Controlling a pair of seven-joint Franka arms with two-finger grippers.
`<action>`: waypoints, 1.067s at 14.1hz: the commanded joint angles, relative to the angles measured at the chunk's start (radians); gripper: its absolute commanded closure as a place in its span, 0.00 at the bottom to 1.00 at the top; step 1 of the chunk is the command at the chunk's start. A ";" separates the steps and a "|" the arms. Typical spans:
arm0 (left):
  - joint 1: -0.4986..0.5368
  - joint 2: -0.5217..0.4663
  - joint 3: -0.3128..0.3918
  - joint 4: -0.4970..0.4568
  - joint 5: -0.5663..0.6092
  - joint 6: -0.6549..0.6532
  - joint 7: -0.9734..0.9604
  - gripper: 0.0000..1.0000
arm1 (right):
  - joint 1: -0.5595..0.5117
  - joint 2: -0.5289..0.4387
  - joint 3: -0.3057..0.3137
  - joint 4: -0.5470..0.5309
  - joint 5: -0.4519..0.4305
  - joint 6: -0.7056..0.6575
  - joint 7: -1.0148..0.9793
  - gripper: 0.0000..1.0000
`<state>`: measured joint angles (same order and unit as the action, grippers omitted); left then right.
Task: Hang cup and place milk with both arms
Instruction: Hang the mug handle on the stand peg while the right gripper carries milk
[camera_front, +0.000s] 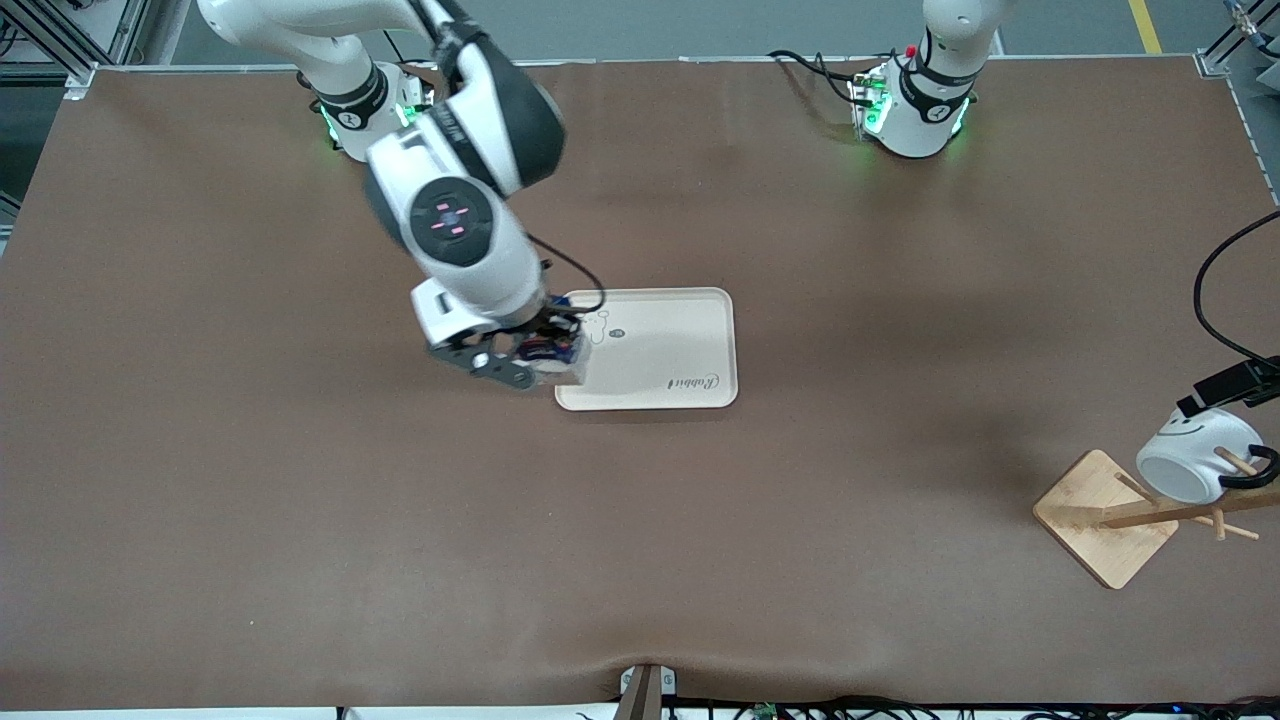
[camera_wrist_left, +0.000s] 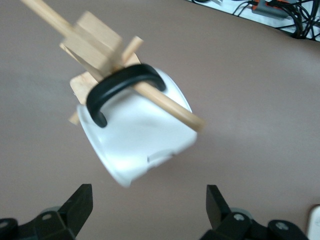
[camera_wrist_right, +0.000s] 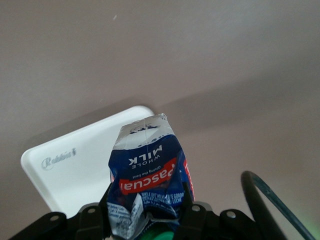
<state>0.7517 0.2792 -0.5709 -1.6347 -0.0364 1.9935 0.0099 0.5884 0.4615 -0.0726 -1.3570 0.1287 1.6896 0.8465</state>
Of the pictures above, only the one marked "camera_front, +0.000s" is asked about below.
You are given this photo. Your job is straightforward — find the blue milk carton green cap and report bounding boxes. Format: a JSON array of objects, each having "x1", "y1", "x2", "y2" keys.
[{"x1": 515, "y1": 318, "x2": 591, "y2": 389}]

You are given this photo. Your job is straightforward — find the white cup black handle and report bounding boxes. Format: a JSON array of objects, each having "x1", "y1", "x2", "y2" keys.
[{"x1": 1135, "y1": 405, "x2": 1280, "y2": 506}]

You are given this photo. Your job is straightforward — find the wooden cup rack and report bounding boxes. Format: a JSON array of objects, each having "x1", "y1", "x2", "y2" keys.
[{"x1": 1032, "y1": 447, "x2": 1280, "y2": 591}]

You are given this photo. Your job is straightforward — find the beige plastic tray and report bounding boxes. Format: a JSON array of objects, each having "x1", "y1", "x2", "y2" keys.
[{"x1": 554, "y1": 287, "x2": 740, "y2": 412}]

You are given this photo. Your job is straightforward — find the black right arm base cable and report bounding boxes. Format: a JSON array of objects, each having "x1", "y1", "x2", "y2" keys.
[{"x1": 385, "y1": 30, "x2": 446, "y2": 91}]

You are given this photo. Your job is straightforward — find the aluminium frame post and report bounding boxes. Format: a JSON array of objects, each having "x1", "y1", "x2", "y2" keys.
[
  {"x1": 1195, "y1": 0, "x2": 1280, "y2": 206},
  {"x1": 0, "y1": 0, "x2": 151, "y2": 101}
]

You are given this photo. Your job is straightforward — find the black left arm base cables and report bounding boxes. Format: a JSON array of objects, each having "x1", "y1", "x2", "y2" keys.
[{"x1": 767, "y1": 48, "x2": 881, "y2": 111}]

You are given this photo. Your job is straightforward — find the brown camera mount post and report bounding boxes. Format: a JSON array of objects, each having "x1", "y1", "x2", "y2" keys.
[{"x1": 615, "y1": 662, "x2": 679, "y2": 720}]

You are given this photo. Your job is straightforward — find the black cable bundle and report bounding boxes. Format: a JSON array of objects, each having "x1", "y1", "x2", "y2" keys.
[{"x1": 575, "y1": 695, "x2": 1280, "y2": 720}]

